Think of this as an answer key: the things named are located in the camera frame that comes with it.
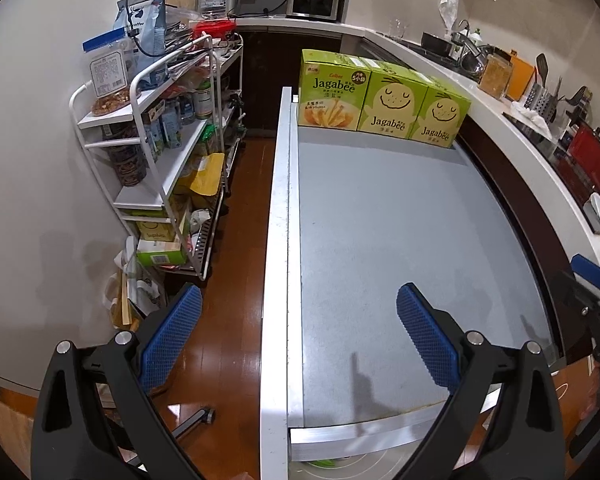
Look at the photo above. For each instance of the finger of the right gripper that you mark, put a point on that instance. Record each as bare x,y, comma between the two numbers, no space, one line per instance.
586,269

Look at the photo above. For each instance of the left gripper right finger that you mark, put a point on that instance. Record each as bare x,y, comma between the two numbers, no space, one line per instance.
524,439

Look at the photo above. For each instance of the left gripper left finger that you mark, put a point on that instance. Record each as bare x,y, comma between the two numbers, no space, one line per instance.
95,418

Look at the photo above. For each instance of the white round trash bin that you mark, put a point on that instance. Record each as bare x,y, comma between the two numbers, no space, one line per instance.
382,465

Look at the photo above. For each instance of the red toolbox case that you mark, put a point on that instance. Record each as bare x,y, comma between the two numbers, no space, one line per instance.
579,167

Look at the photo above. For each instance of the black white magazine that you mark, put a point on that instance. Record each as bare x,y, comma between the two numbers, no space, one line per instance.
144,292

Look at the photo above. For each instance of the green white carton box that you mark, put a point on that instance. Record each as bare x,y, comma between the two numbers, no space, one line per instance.
158,253

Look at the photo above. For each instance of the amber plastic container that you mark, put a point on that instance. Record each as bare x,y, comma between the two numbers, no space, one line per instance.
496,76

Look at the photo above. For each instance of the right Jagabee face box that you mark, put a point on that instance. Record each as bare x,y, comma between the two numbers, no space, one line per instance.
440,116

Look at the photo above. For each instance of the jagabee face box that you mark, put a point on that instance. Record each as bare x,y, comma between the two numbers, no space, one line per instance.
440,116
393,99

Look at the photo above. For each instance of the yellow envelope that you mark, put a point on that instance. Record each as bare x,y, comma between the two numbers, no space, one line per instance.
207,174

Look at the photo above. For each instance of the middle Jagabee face box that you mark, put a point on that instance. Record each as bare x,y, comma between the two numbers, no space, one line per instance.
393,99

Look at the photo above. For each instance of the white metal storage rack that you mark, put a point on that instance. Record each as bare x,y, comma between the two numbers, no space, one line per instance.
186,104

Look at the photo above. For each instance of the Jagabee box with fries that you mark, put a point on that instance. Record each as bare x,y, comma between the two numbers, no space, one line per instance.
332,90

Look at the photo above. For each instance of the clear bag of nuts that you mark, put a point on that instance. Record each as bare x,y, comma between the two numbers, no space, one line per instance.
111,61

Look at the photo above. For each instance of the blue white pouch bag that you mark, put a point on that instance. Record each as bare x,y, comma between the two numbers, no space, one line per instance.
144,23

